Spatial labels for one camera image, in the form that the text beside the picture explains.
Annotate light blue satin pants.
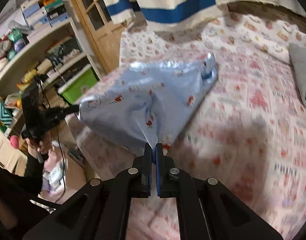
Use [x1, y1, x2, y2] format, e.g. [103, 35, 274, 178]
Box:
[78, 53, 218, 155]

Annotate person left hand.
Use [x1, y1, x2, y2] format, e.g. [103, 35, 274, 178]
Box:
[26, 132, 52, 159]

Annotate green plastic storage bin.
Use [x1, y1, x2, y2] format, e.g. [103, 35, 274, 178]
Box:
[58, 64, 98, 104]

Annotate white storage shelf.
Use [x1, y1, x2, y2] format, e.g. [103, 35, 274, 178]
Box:
[0, 17, 103, 136]

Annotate plush toys pile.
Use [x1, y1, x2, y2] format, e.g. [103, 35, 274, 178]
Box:
[0, 28, 28, 72]

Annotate bed with printed sheet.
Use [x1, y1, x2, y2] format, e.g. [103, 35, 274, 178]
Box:
[65, 11, 306, 240]

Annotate stack of shoe boxes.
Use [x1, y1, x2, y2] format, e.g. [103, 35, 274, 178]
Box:
[20, 0, 69, 30]

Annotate wooden glass-pane door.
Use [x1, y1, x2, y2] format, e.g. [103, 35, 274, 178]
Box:
[70, 0, 127, 74]

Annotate folded grey garment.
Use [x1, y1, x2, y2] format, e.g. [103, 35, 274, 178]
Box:
[289, 43, 306, 107]

